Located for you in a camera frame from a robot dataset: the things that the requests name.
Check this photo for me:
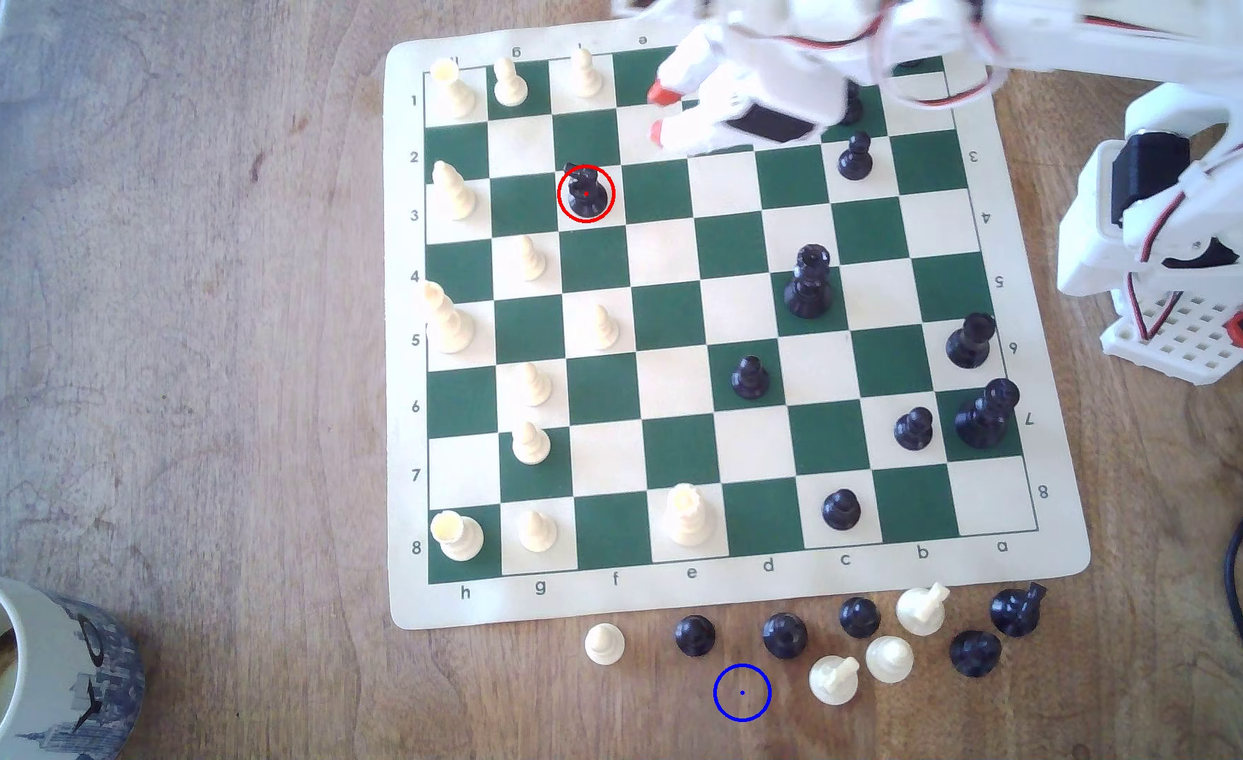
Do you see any white mug with skyline print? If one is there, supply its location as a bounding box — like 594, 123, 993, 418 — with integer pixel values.
0, 564, 146, 760

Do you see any white bishop chess piece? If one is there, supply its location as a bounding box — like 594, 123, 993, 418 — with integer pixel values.
431, 159, 478, 222

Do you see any white queen chess piece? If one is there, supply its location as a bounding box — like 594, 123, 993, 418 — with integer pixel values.
662, 482, 716, 548

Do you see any white knight chess piece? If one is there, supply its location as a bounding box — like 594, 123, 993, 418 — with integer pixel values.
808, 654, 861, 707
895, 581, 950, 638

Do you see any white rook chess piece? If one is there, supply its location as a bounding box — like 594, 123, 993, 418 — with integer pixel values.
428, 509, 486, 563
427, 57, 478, 120

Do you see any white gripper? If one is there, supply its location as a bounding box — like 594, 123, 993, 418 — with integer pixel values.
647, 0, 886, 152

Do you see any black bishop chess piece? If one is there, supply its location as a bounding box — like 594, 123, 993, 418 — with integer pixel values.
945, 311, 998, 369

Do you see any black queen chess piece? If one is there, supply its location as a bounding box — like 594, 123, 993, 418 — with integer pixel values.
784, 243, 836, 320

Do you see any green white chess mat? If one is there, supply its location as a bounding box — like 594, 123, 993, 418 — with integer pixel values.
383, 0, 1092, 633

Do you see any black camera circuit board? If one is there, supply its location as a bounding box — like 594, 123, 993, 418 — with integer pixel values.
732, 100, 819, 146

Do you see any black knight chess piece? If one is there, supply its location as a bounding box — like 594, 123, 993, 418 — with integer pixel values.
989, 581, 1049, 639
564, 165, 612, 220

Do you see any white perforated base plate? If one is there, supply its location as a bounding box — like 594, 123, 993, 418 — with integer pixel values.
1099, 285, 1243, 386

